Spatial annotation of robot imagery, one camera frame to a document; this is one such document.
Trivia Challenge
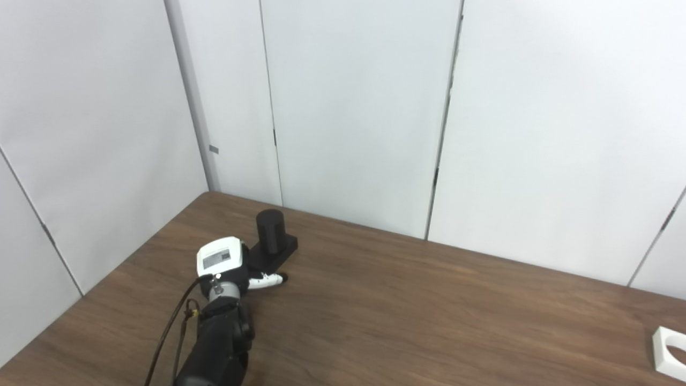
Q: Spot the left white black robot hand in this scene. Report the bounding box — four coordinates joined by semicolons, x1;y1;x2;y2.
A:
196;236;289;296

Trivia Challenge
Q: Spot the thin yellow-tipped left arm wire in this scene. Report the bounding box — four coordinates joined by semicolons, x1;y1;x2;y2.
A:
171;300;202;384

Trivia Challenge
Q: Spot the black peg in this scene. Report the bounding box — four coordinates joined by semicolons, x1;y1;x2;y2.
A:
244;209;299;271

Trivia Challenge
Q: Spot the white square piece with hole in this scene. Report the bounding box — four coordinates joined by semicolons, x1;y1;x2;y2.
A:
652;326;686;381

